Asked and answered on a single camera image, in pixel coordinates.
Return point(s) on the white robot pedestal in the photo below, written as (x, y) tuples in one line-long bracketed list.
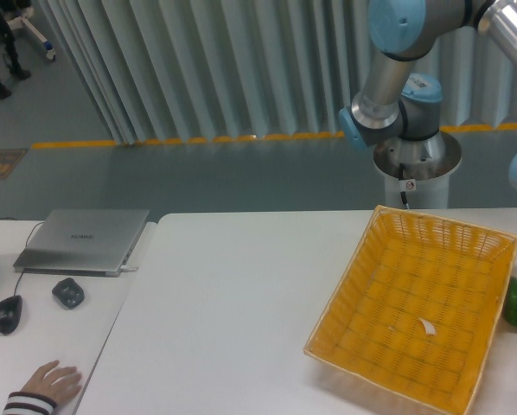
[(417, 174)]

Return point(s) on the white paper scrap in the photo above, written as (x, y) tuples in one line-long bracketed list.
[(429, 328)]

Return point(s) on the black earbud case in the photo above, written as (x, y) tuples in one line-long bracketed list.
[(69, 293)]

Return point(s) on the white rolling stand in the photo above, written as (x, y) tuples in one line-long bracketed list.
[(19, 14)]

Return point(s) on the person legs in background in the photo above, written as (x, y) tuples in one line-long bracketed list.
[(8, 39)]

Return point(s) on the bare human hand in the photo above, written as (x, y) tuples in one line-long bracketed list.
[(60, 384)]

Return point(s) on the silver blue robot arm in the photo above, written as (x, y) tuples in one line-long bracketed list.
[(397, 112)]

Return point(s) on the yellow woven basket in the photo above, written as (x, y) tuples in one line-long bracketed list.
[(410, 265)]

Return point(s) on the striped sleeve forearm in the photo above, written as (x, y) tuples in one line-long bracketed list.
[(25, 403)]

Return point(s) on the black computer mouse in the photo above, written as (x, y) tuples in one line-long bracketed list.
[(10, 314)]

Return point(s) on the silver closed laptop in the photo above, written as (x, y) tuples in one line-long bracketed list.
[(83, 242)]

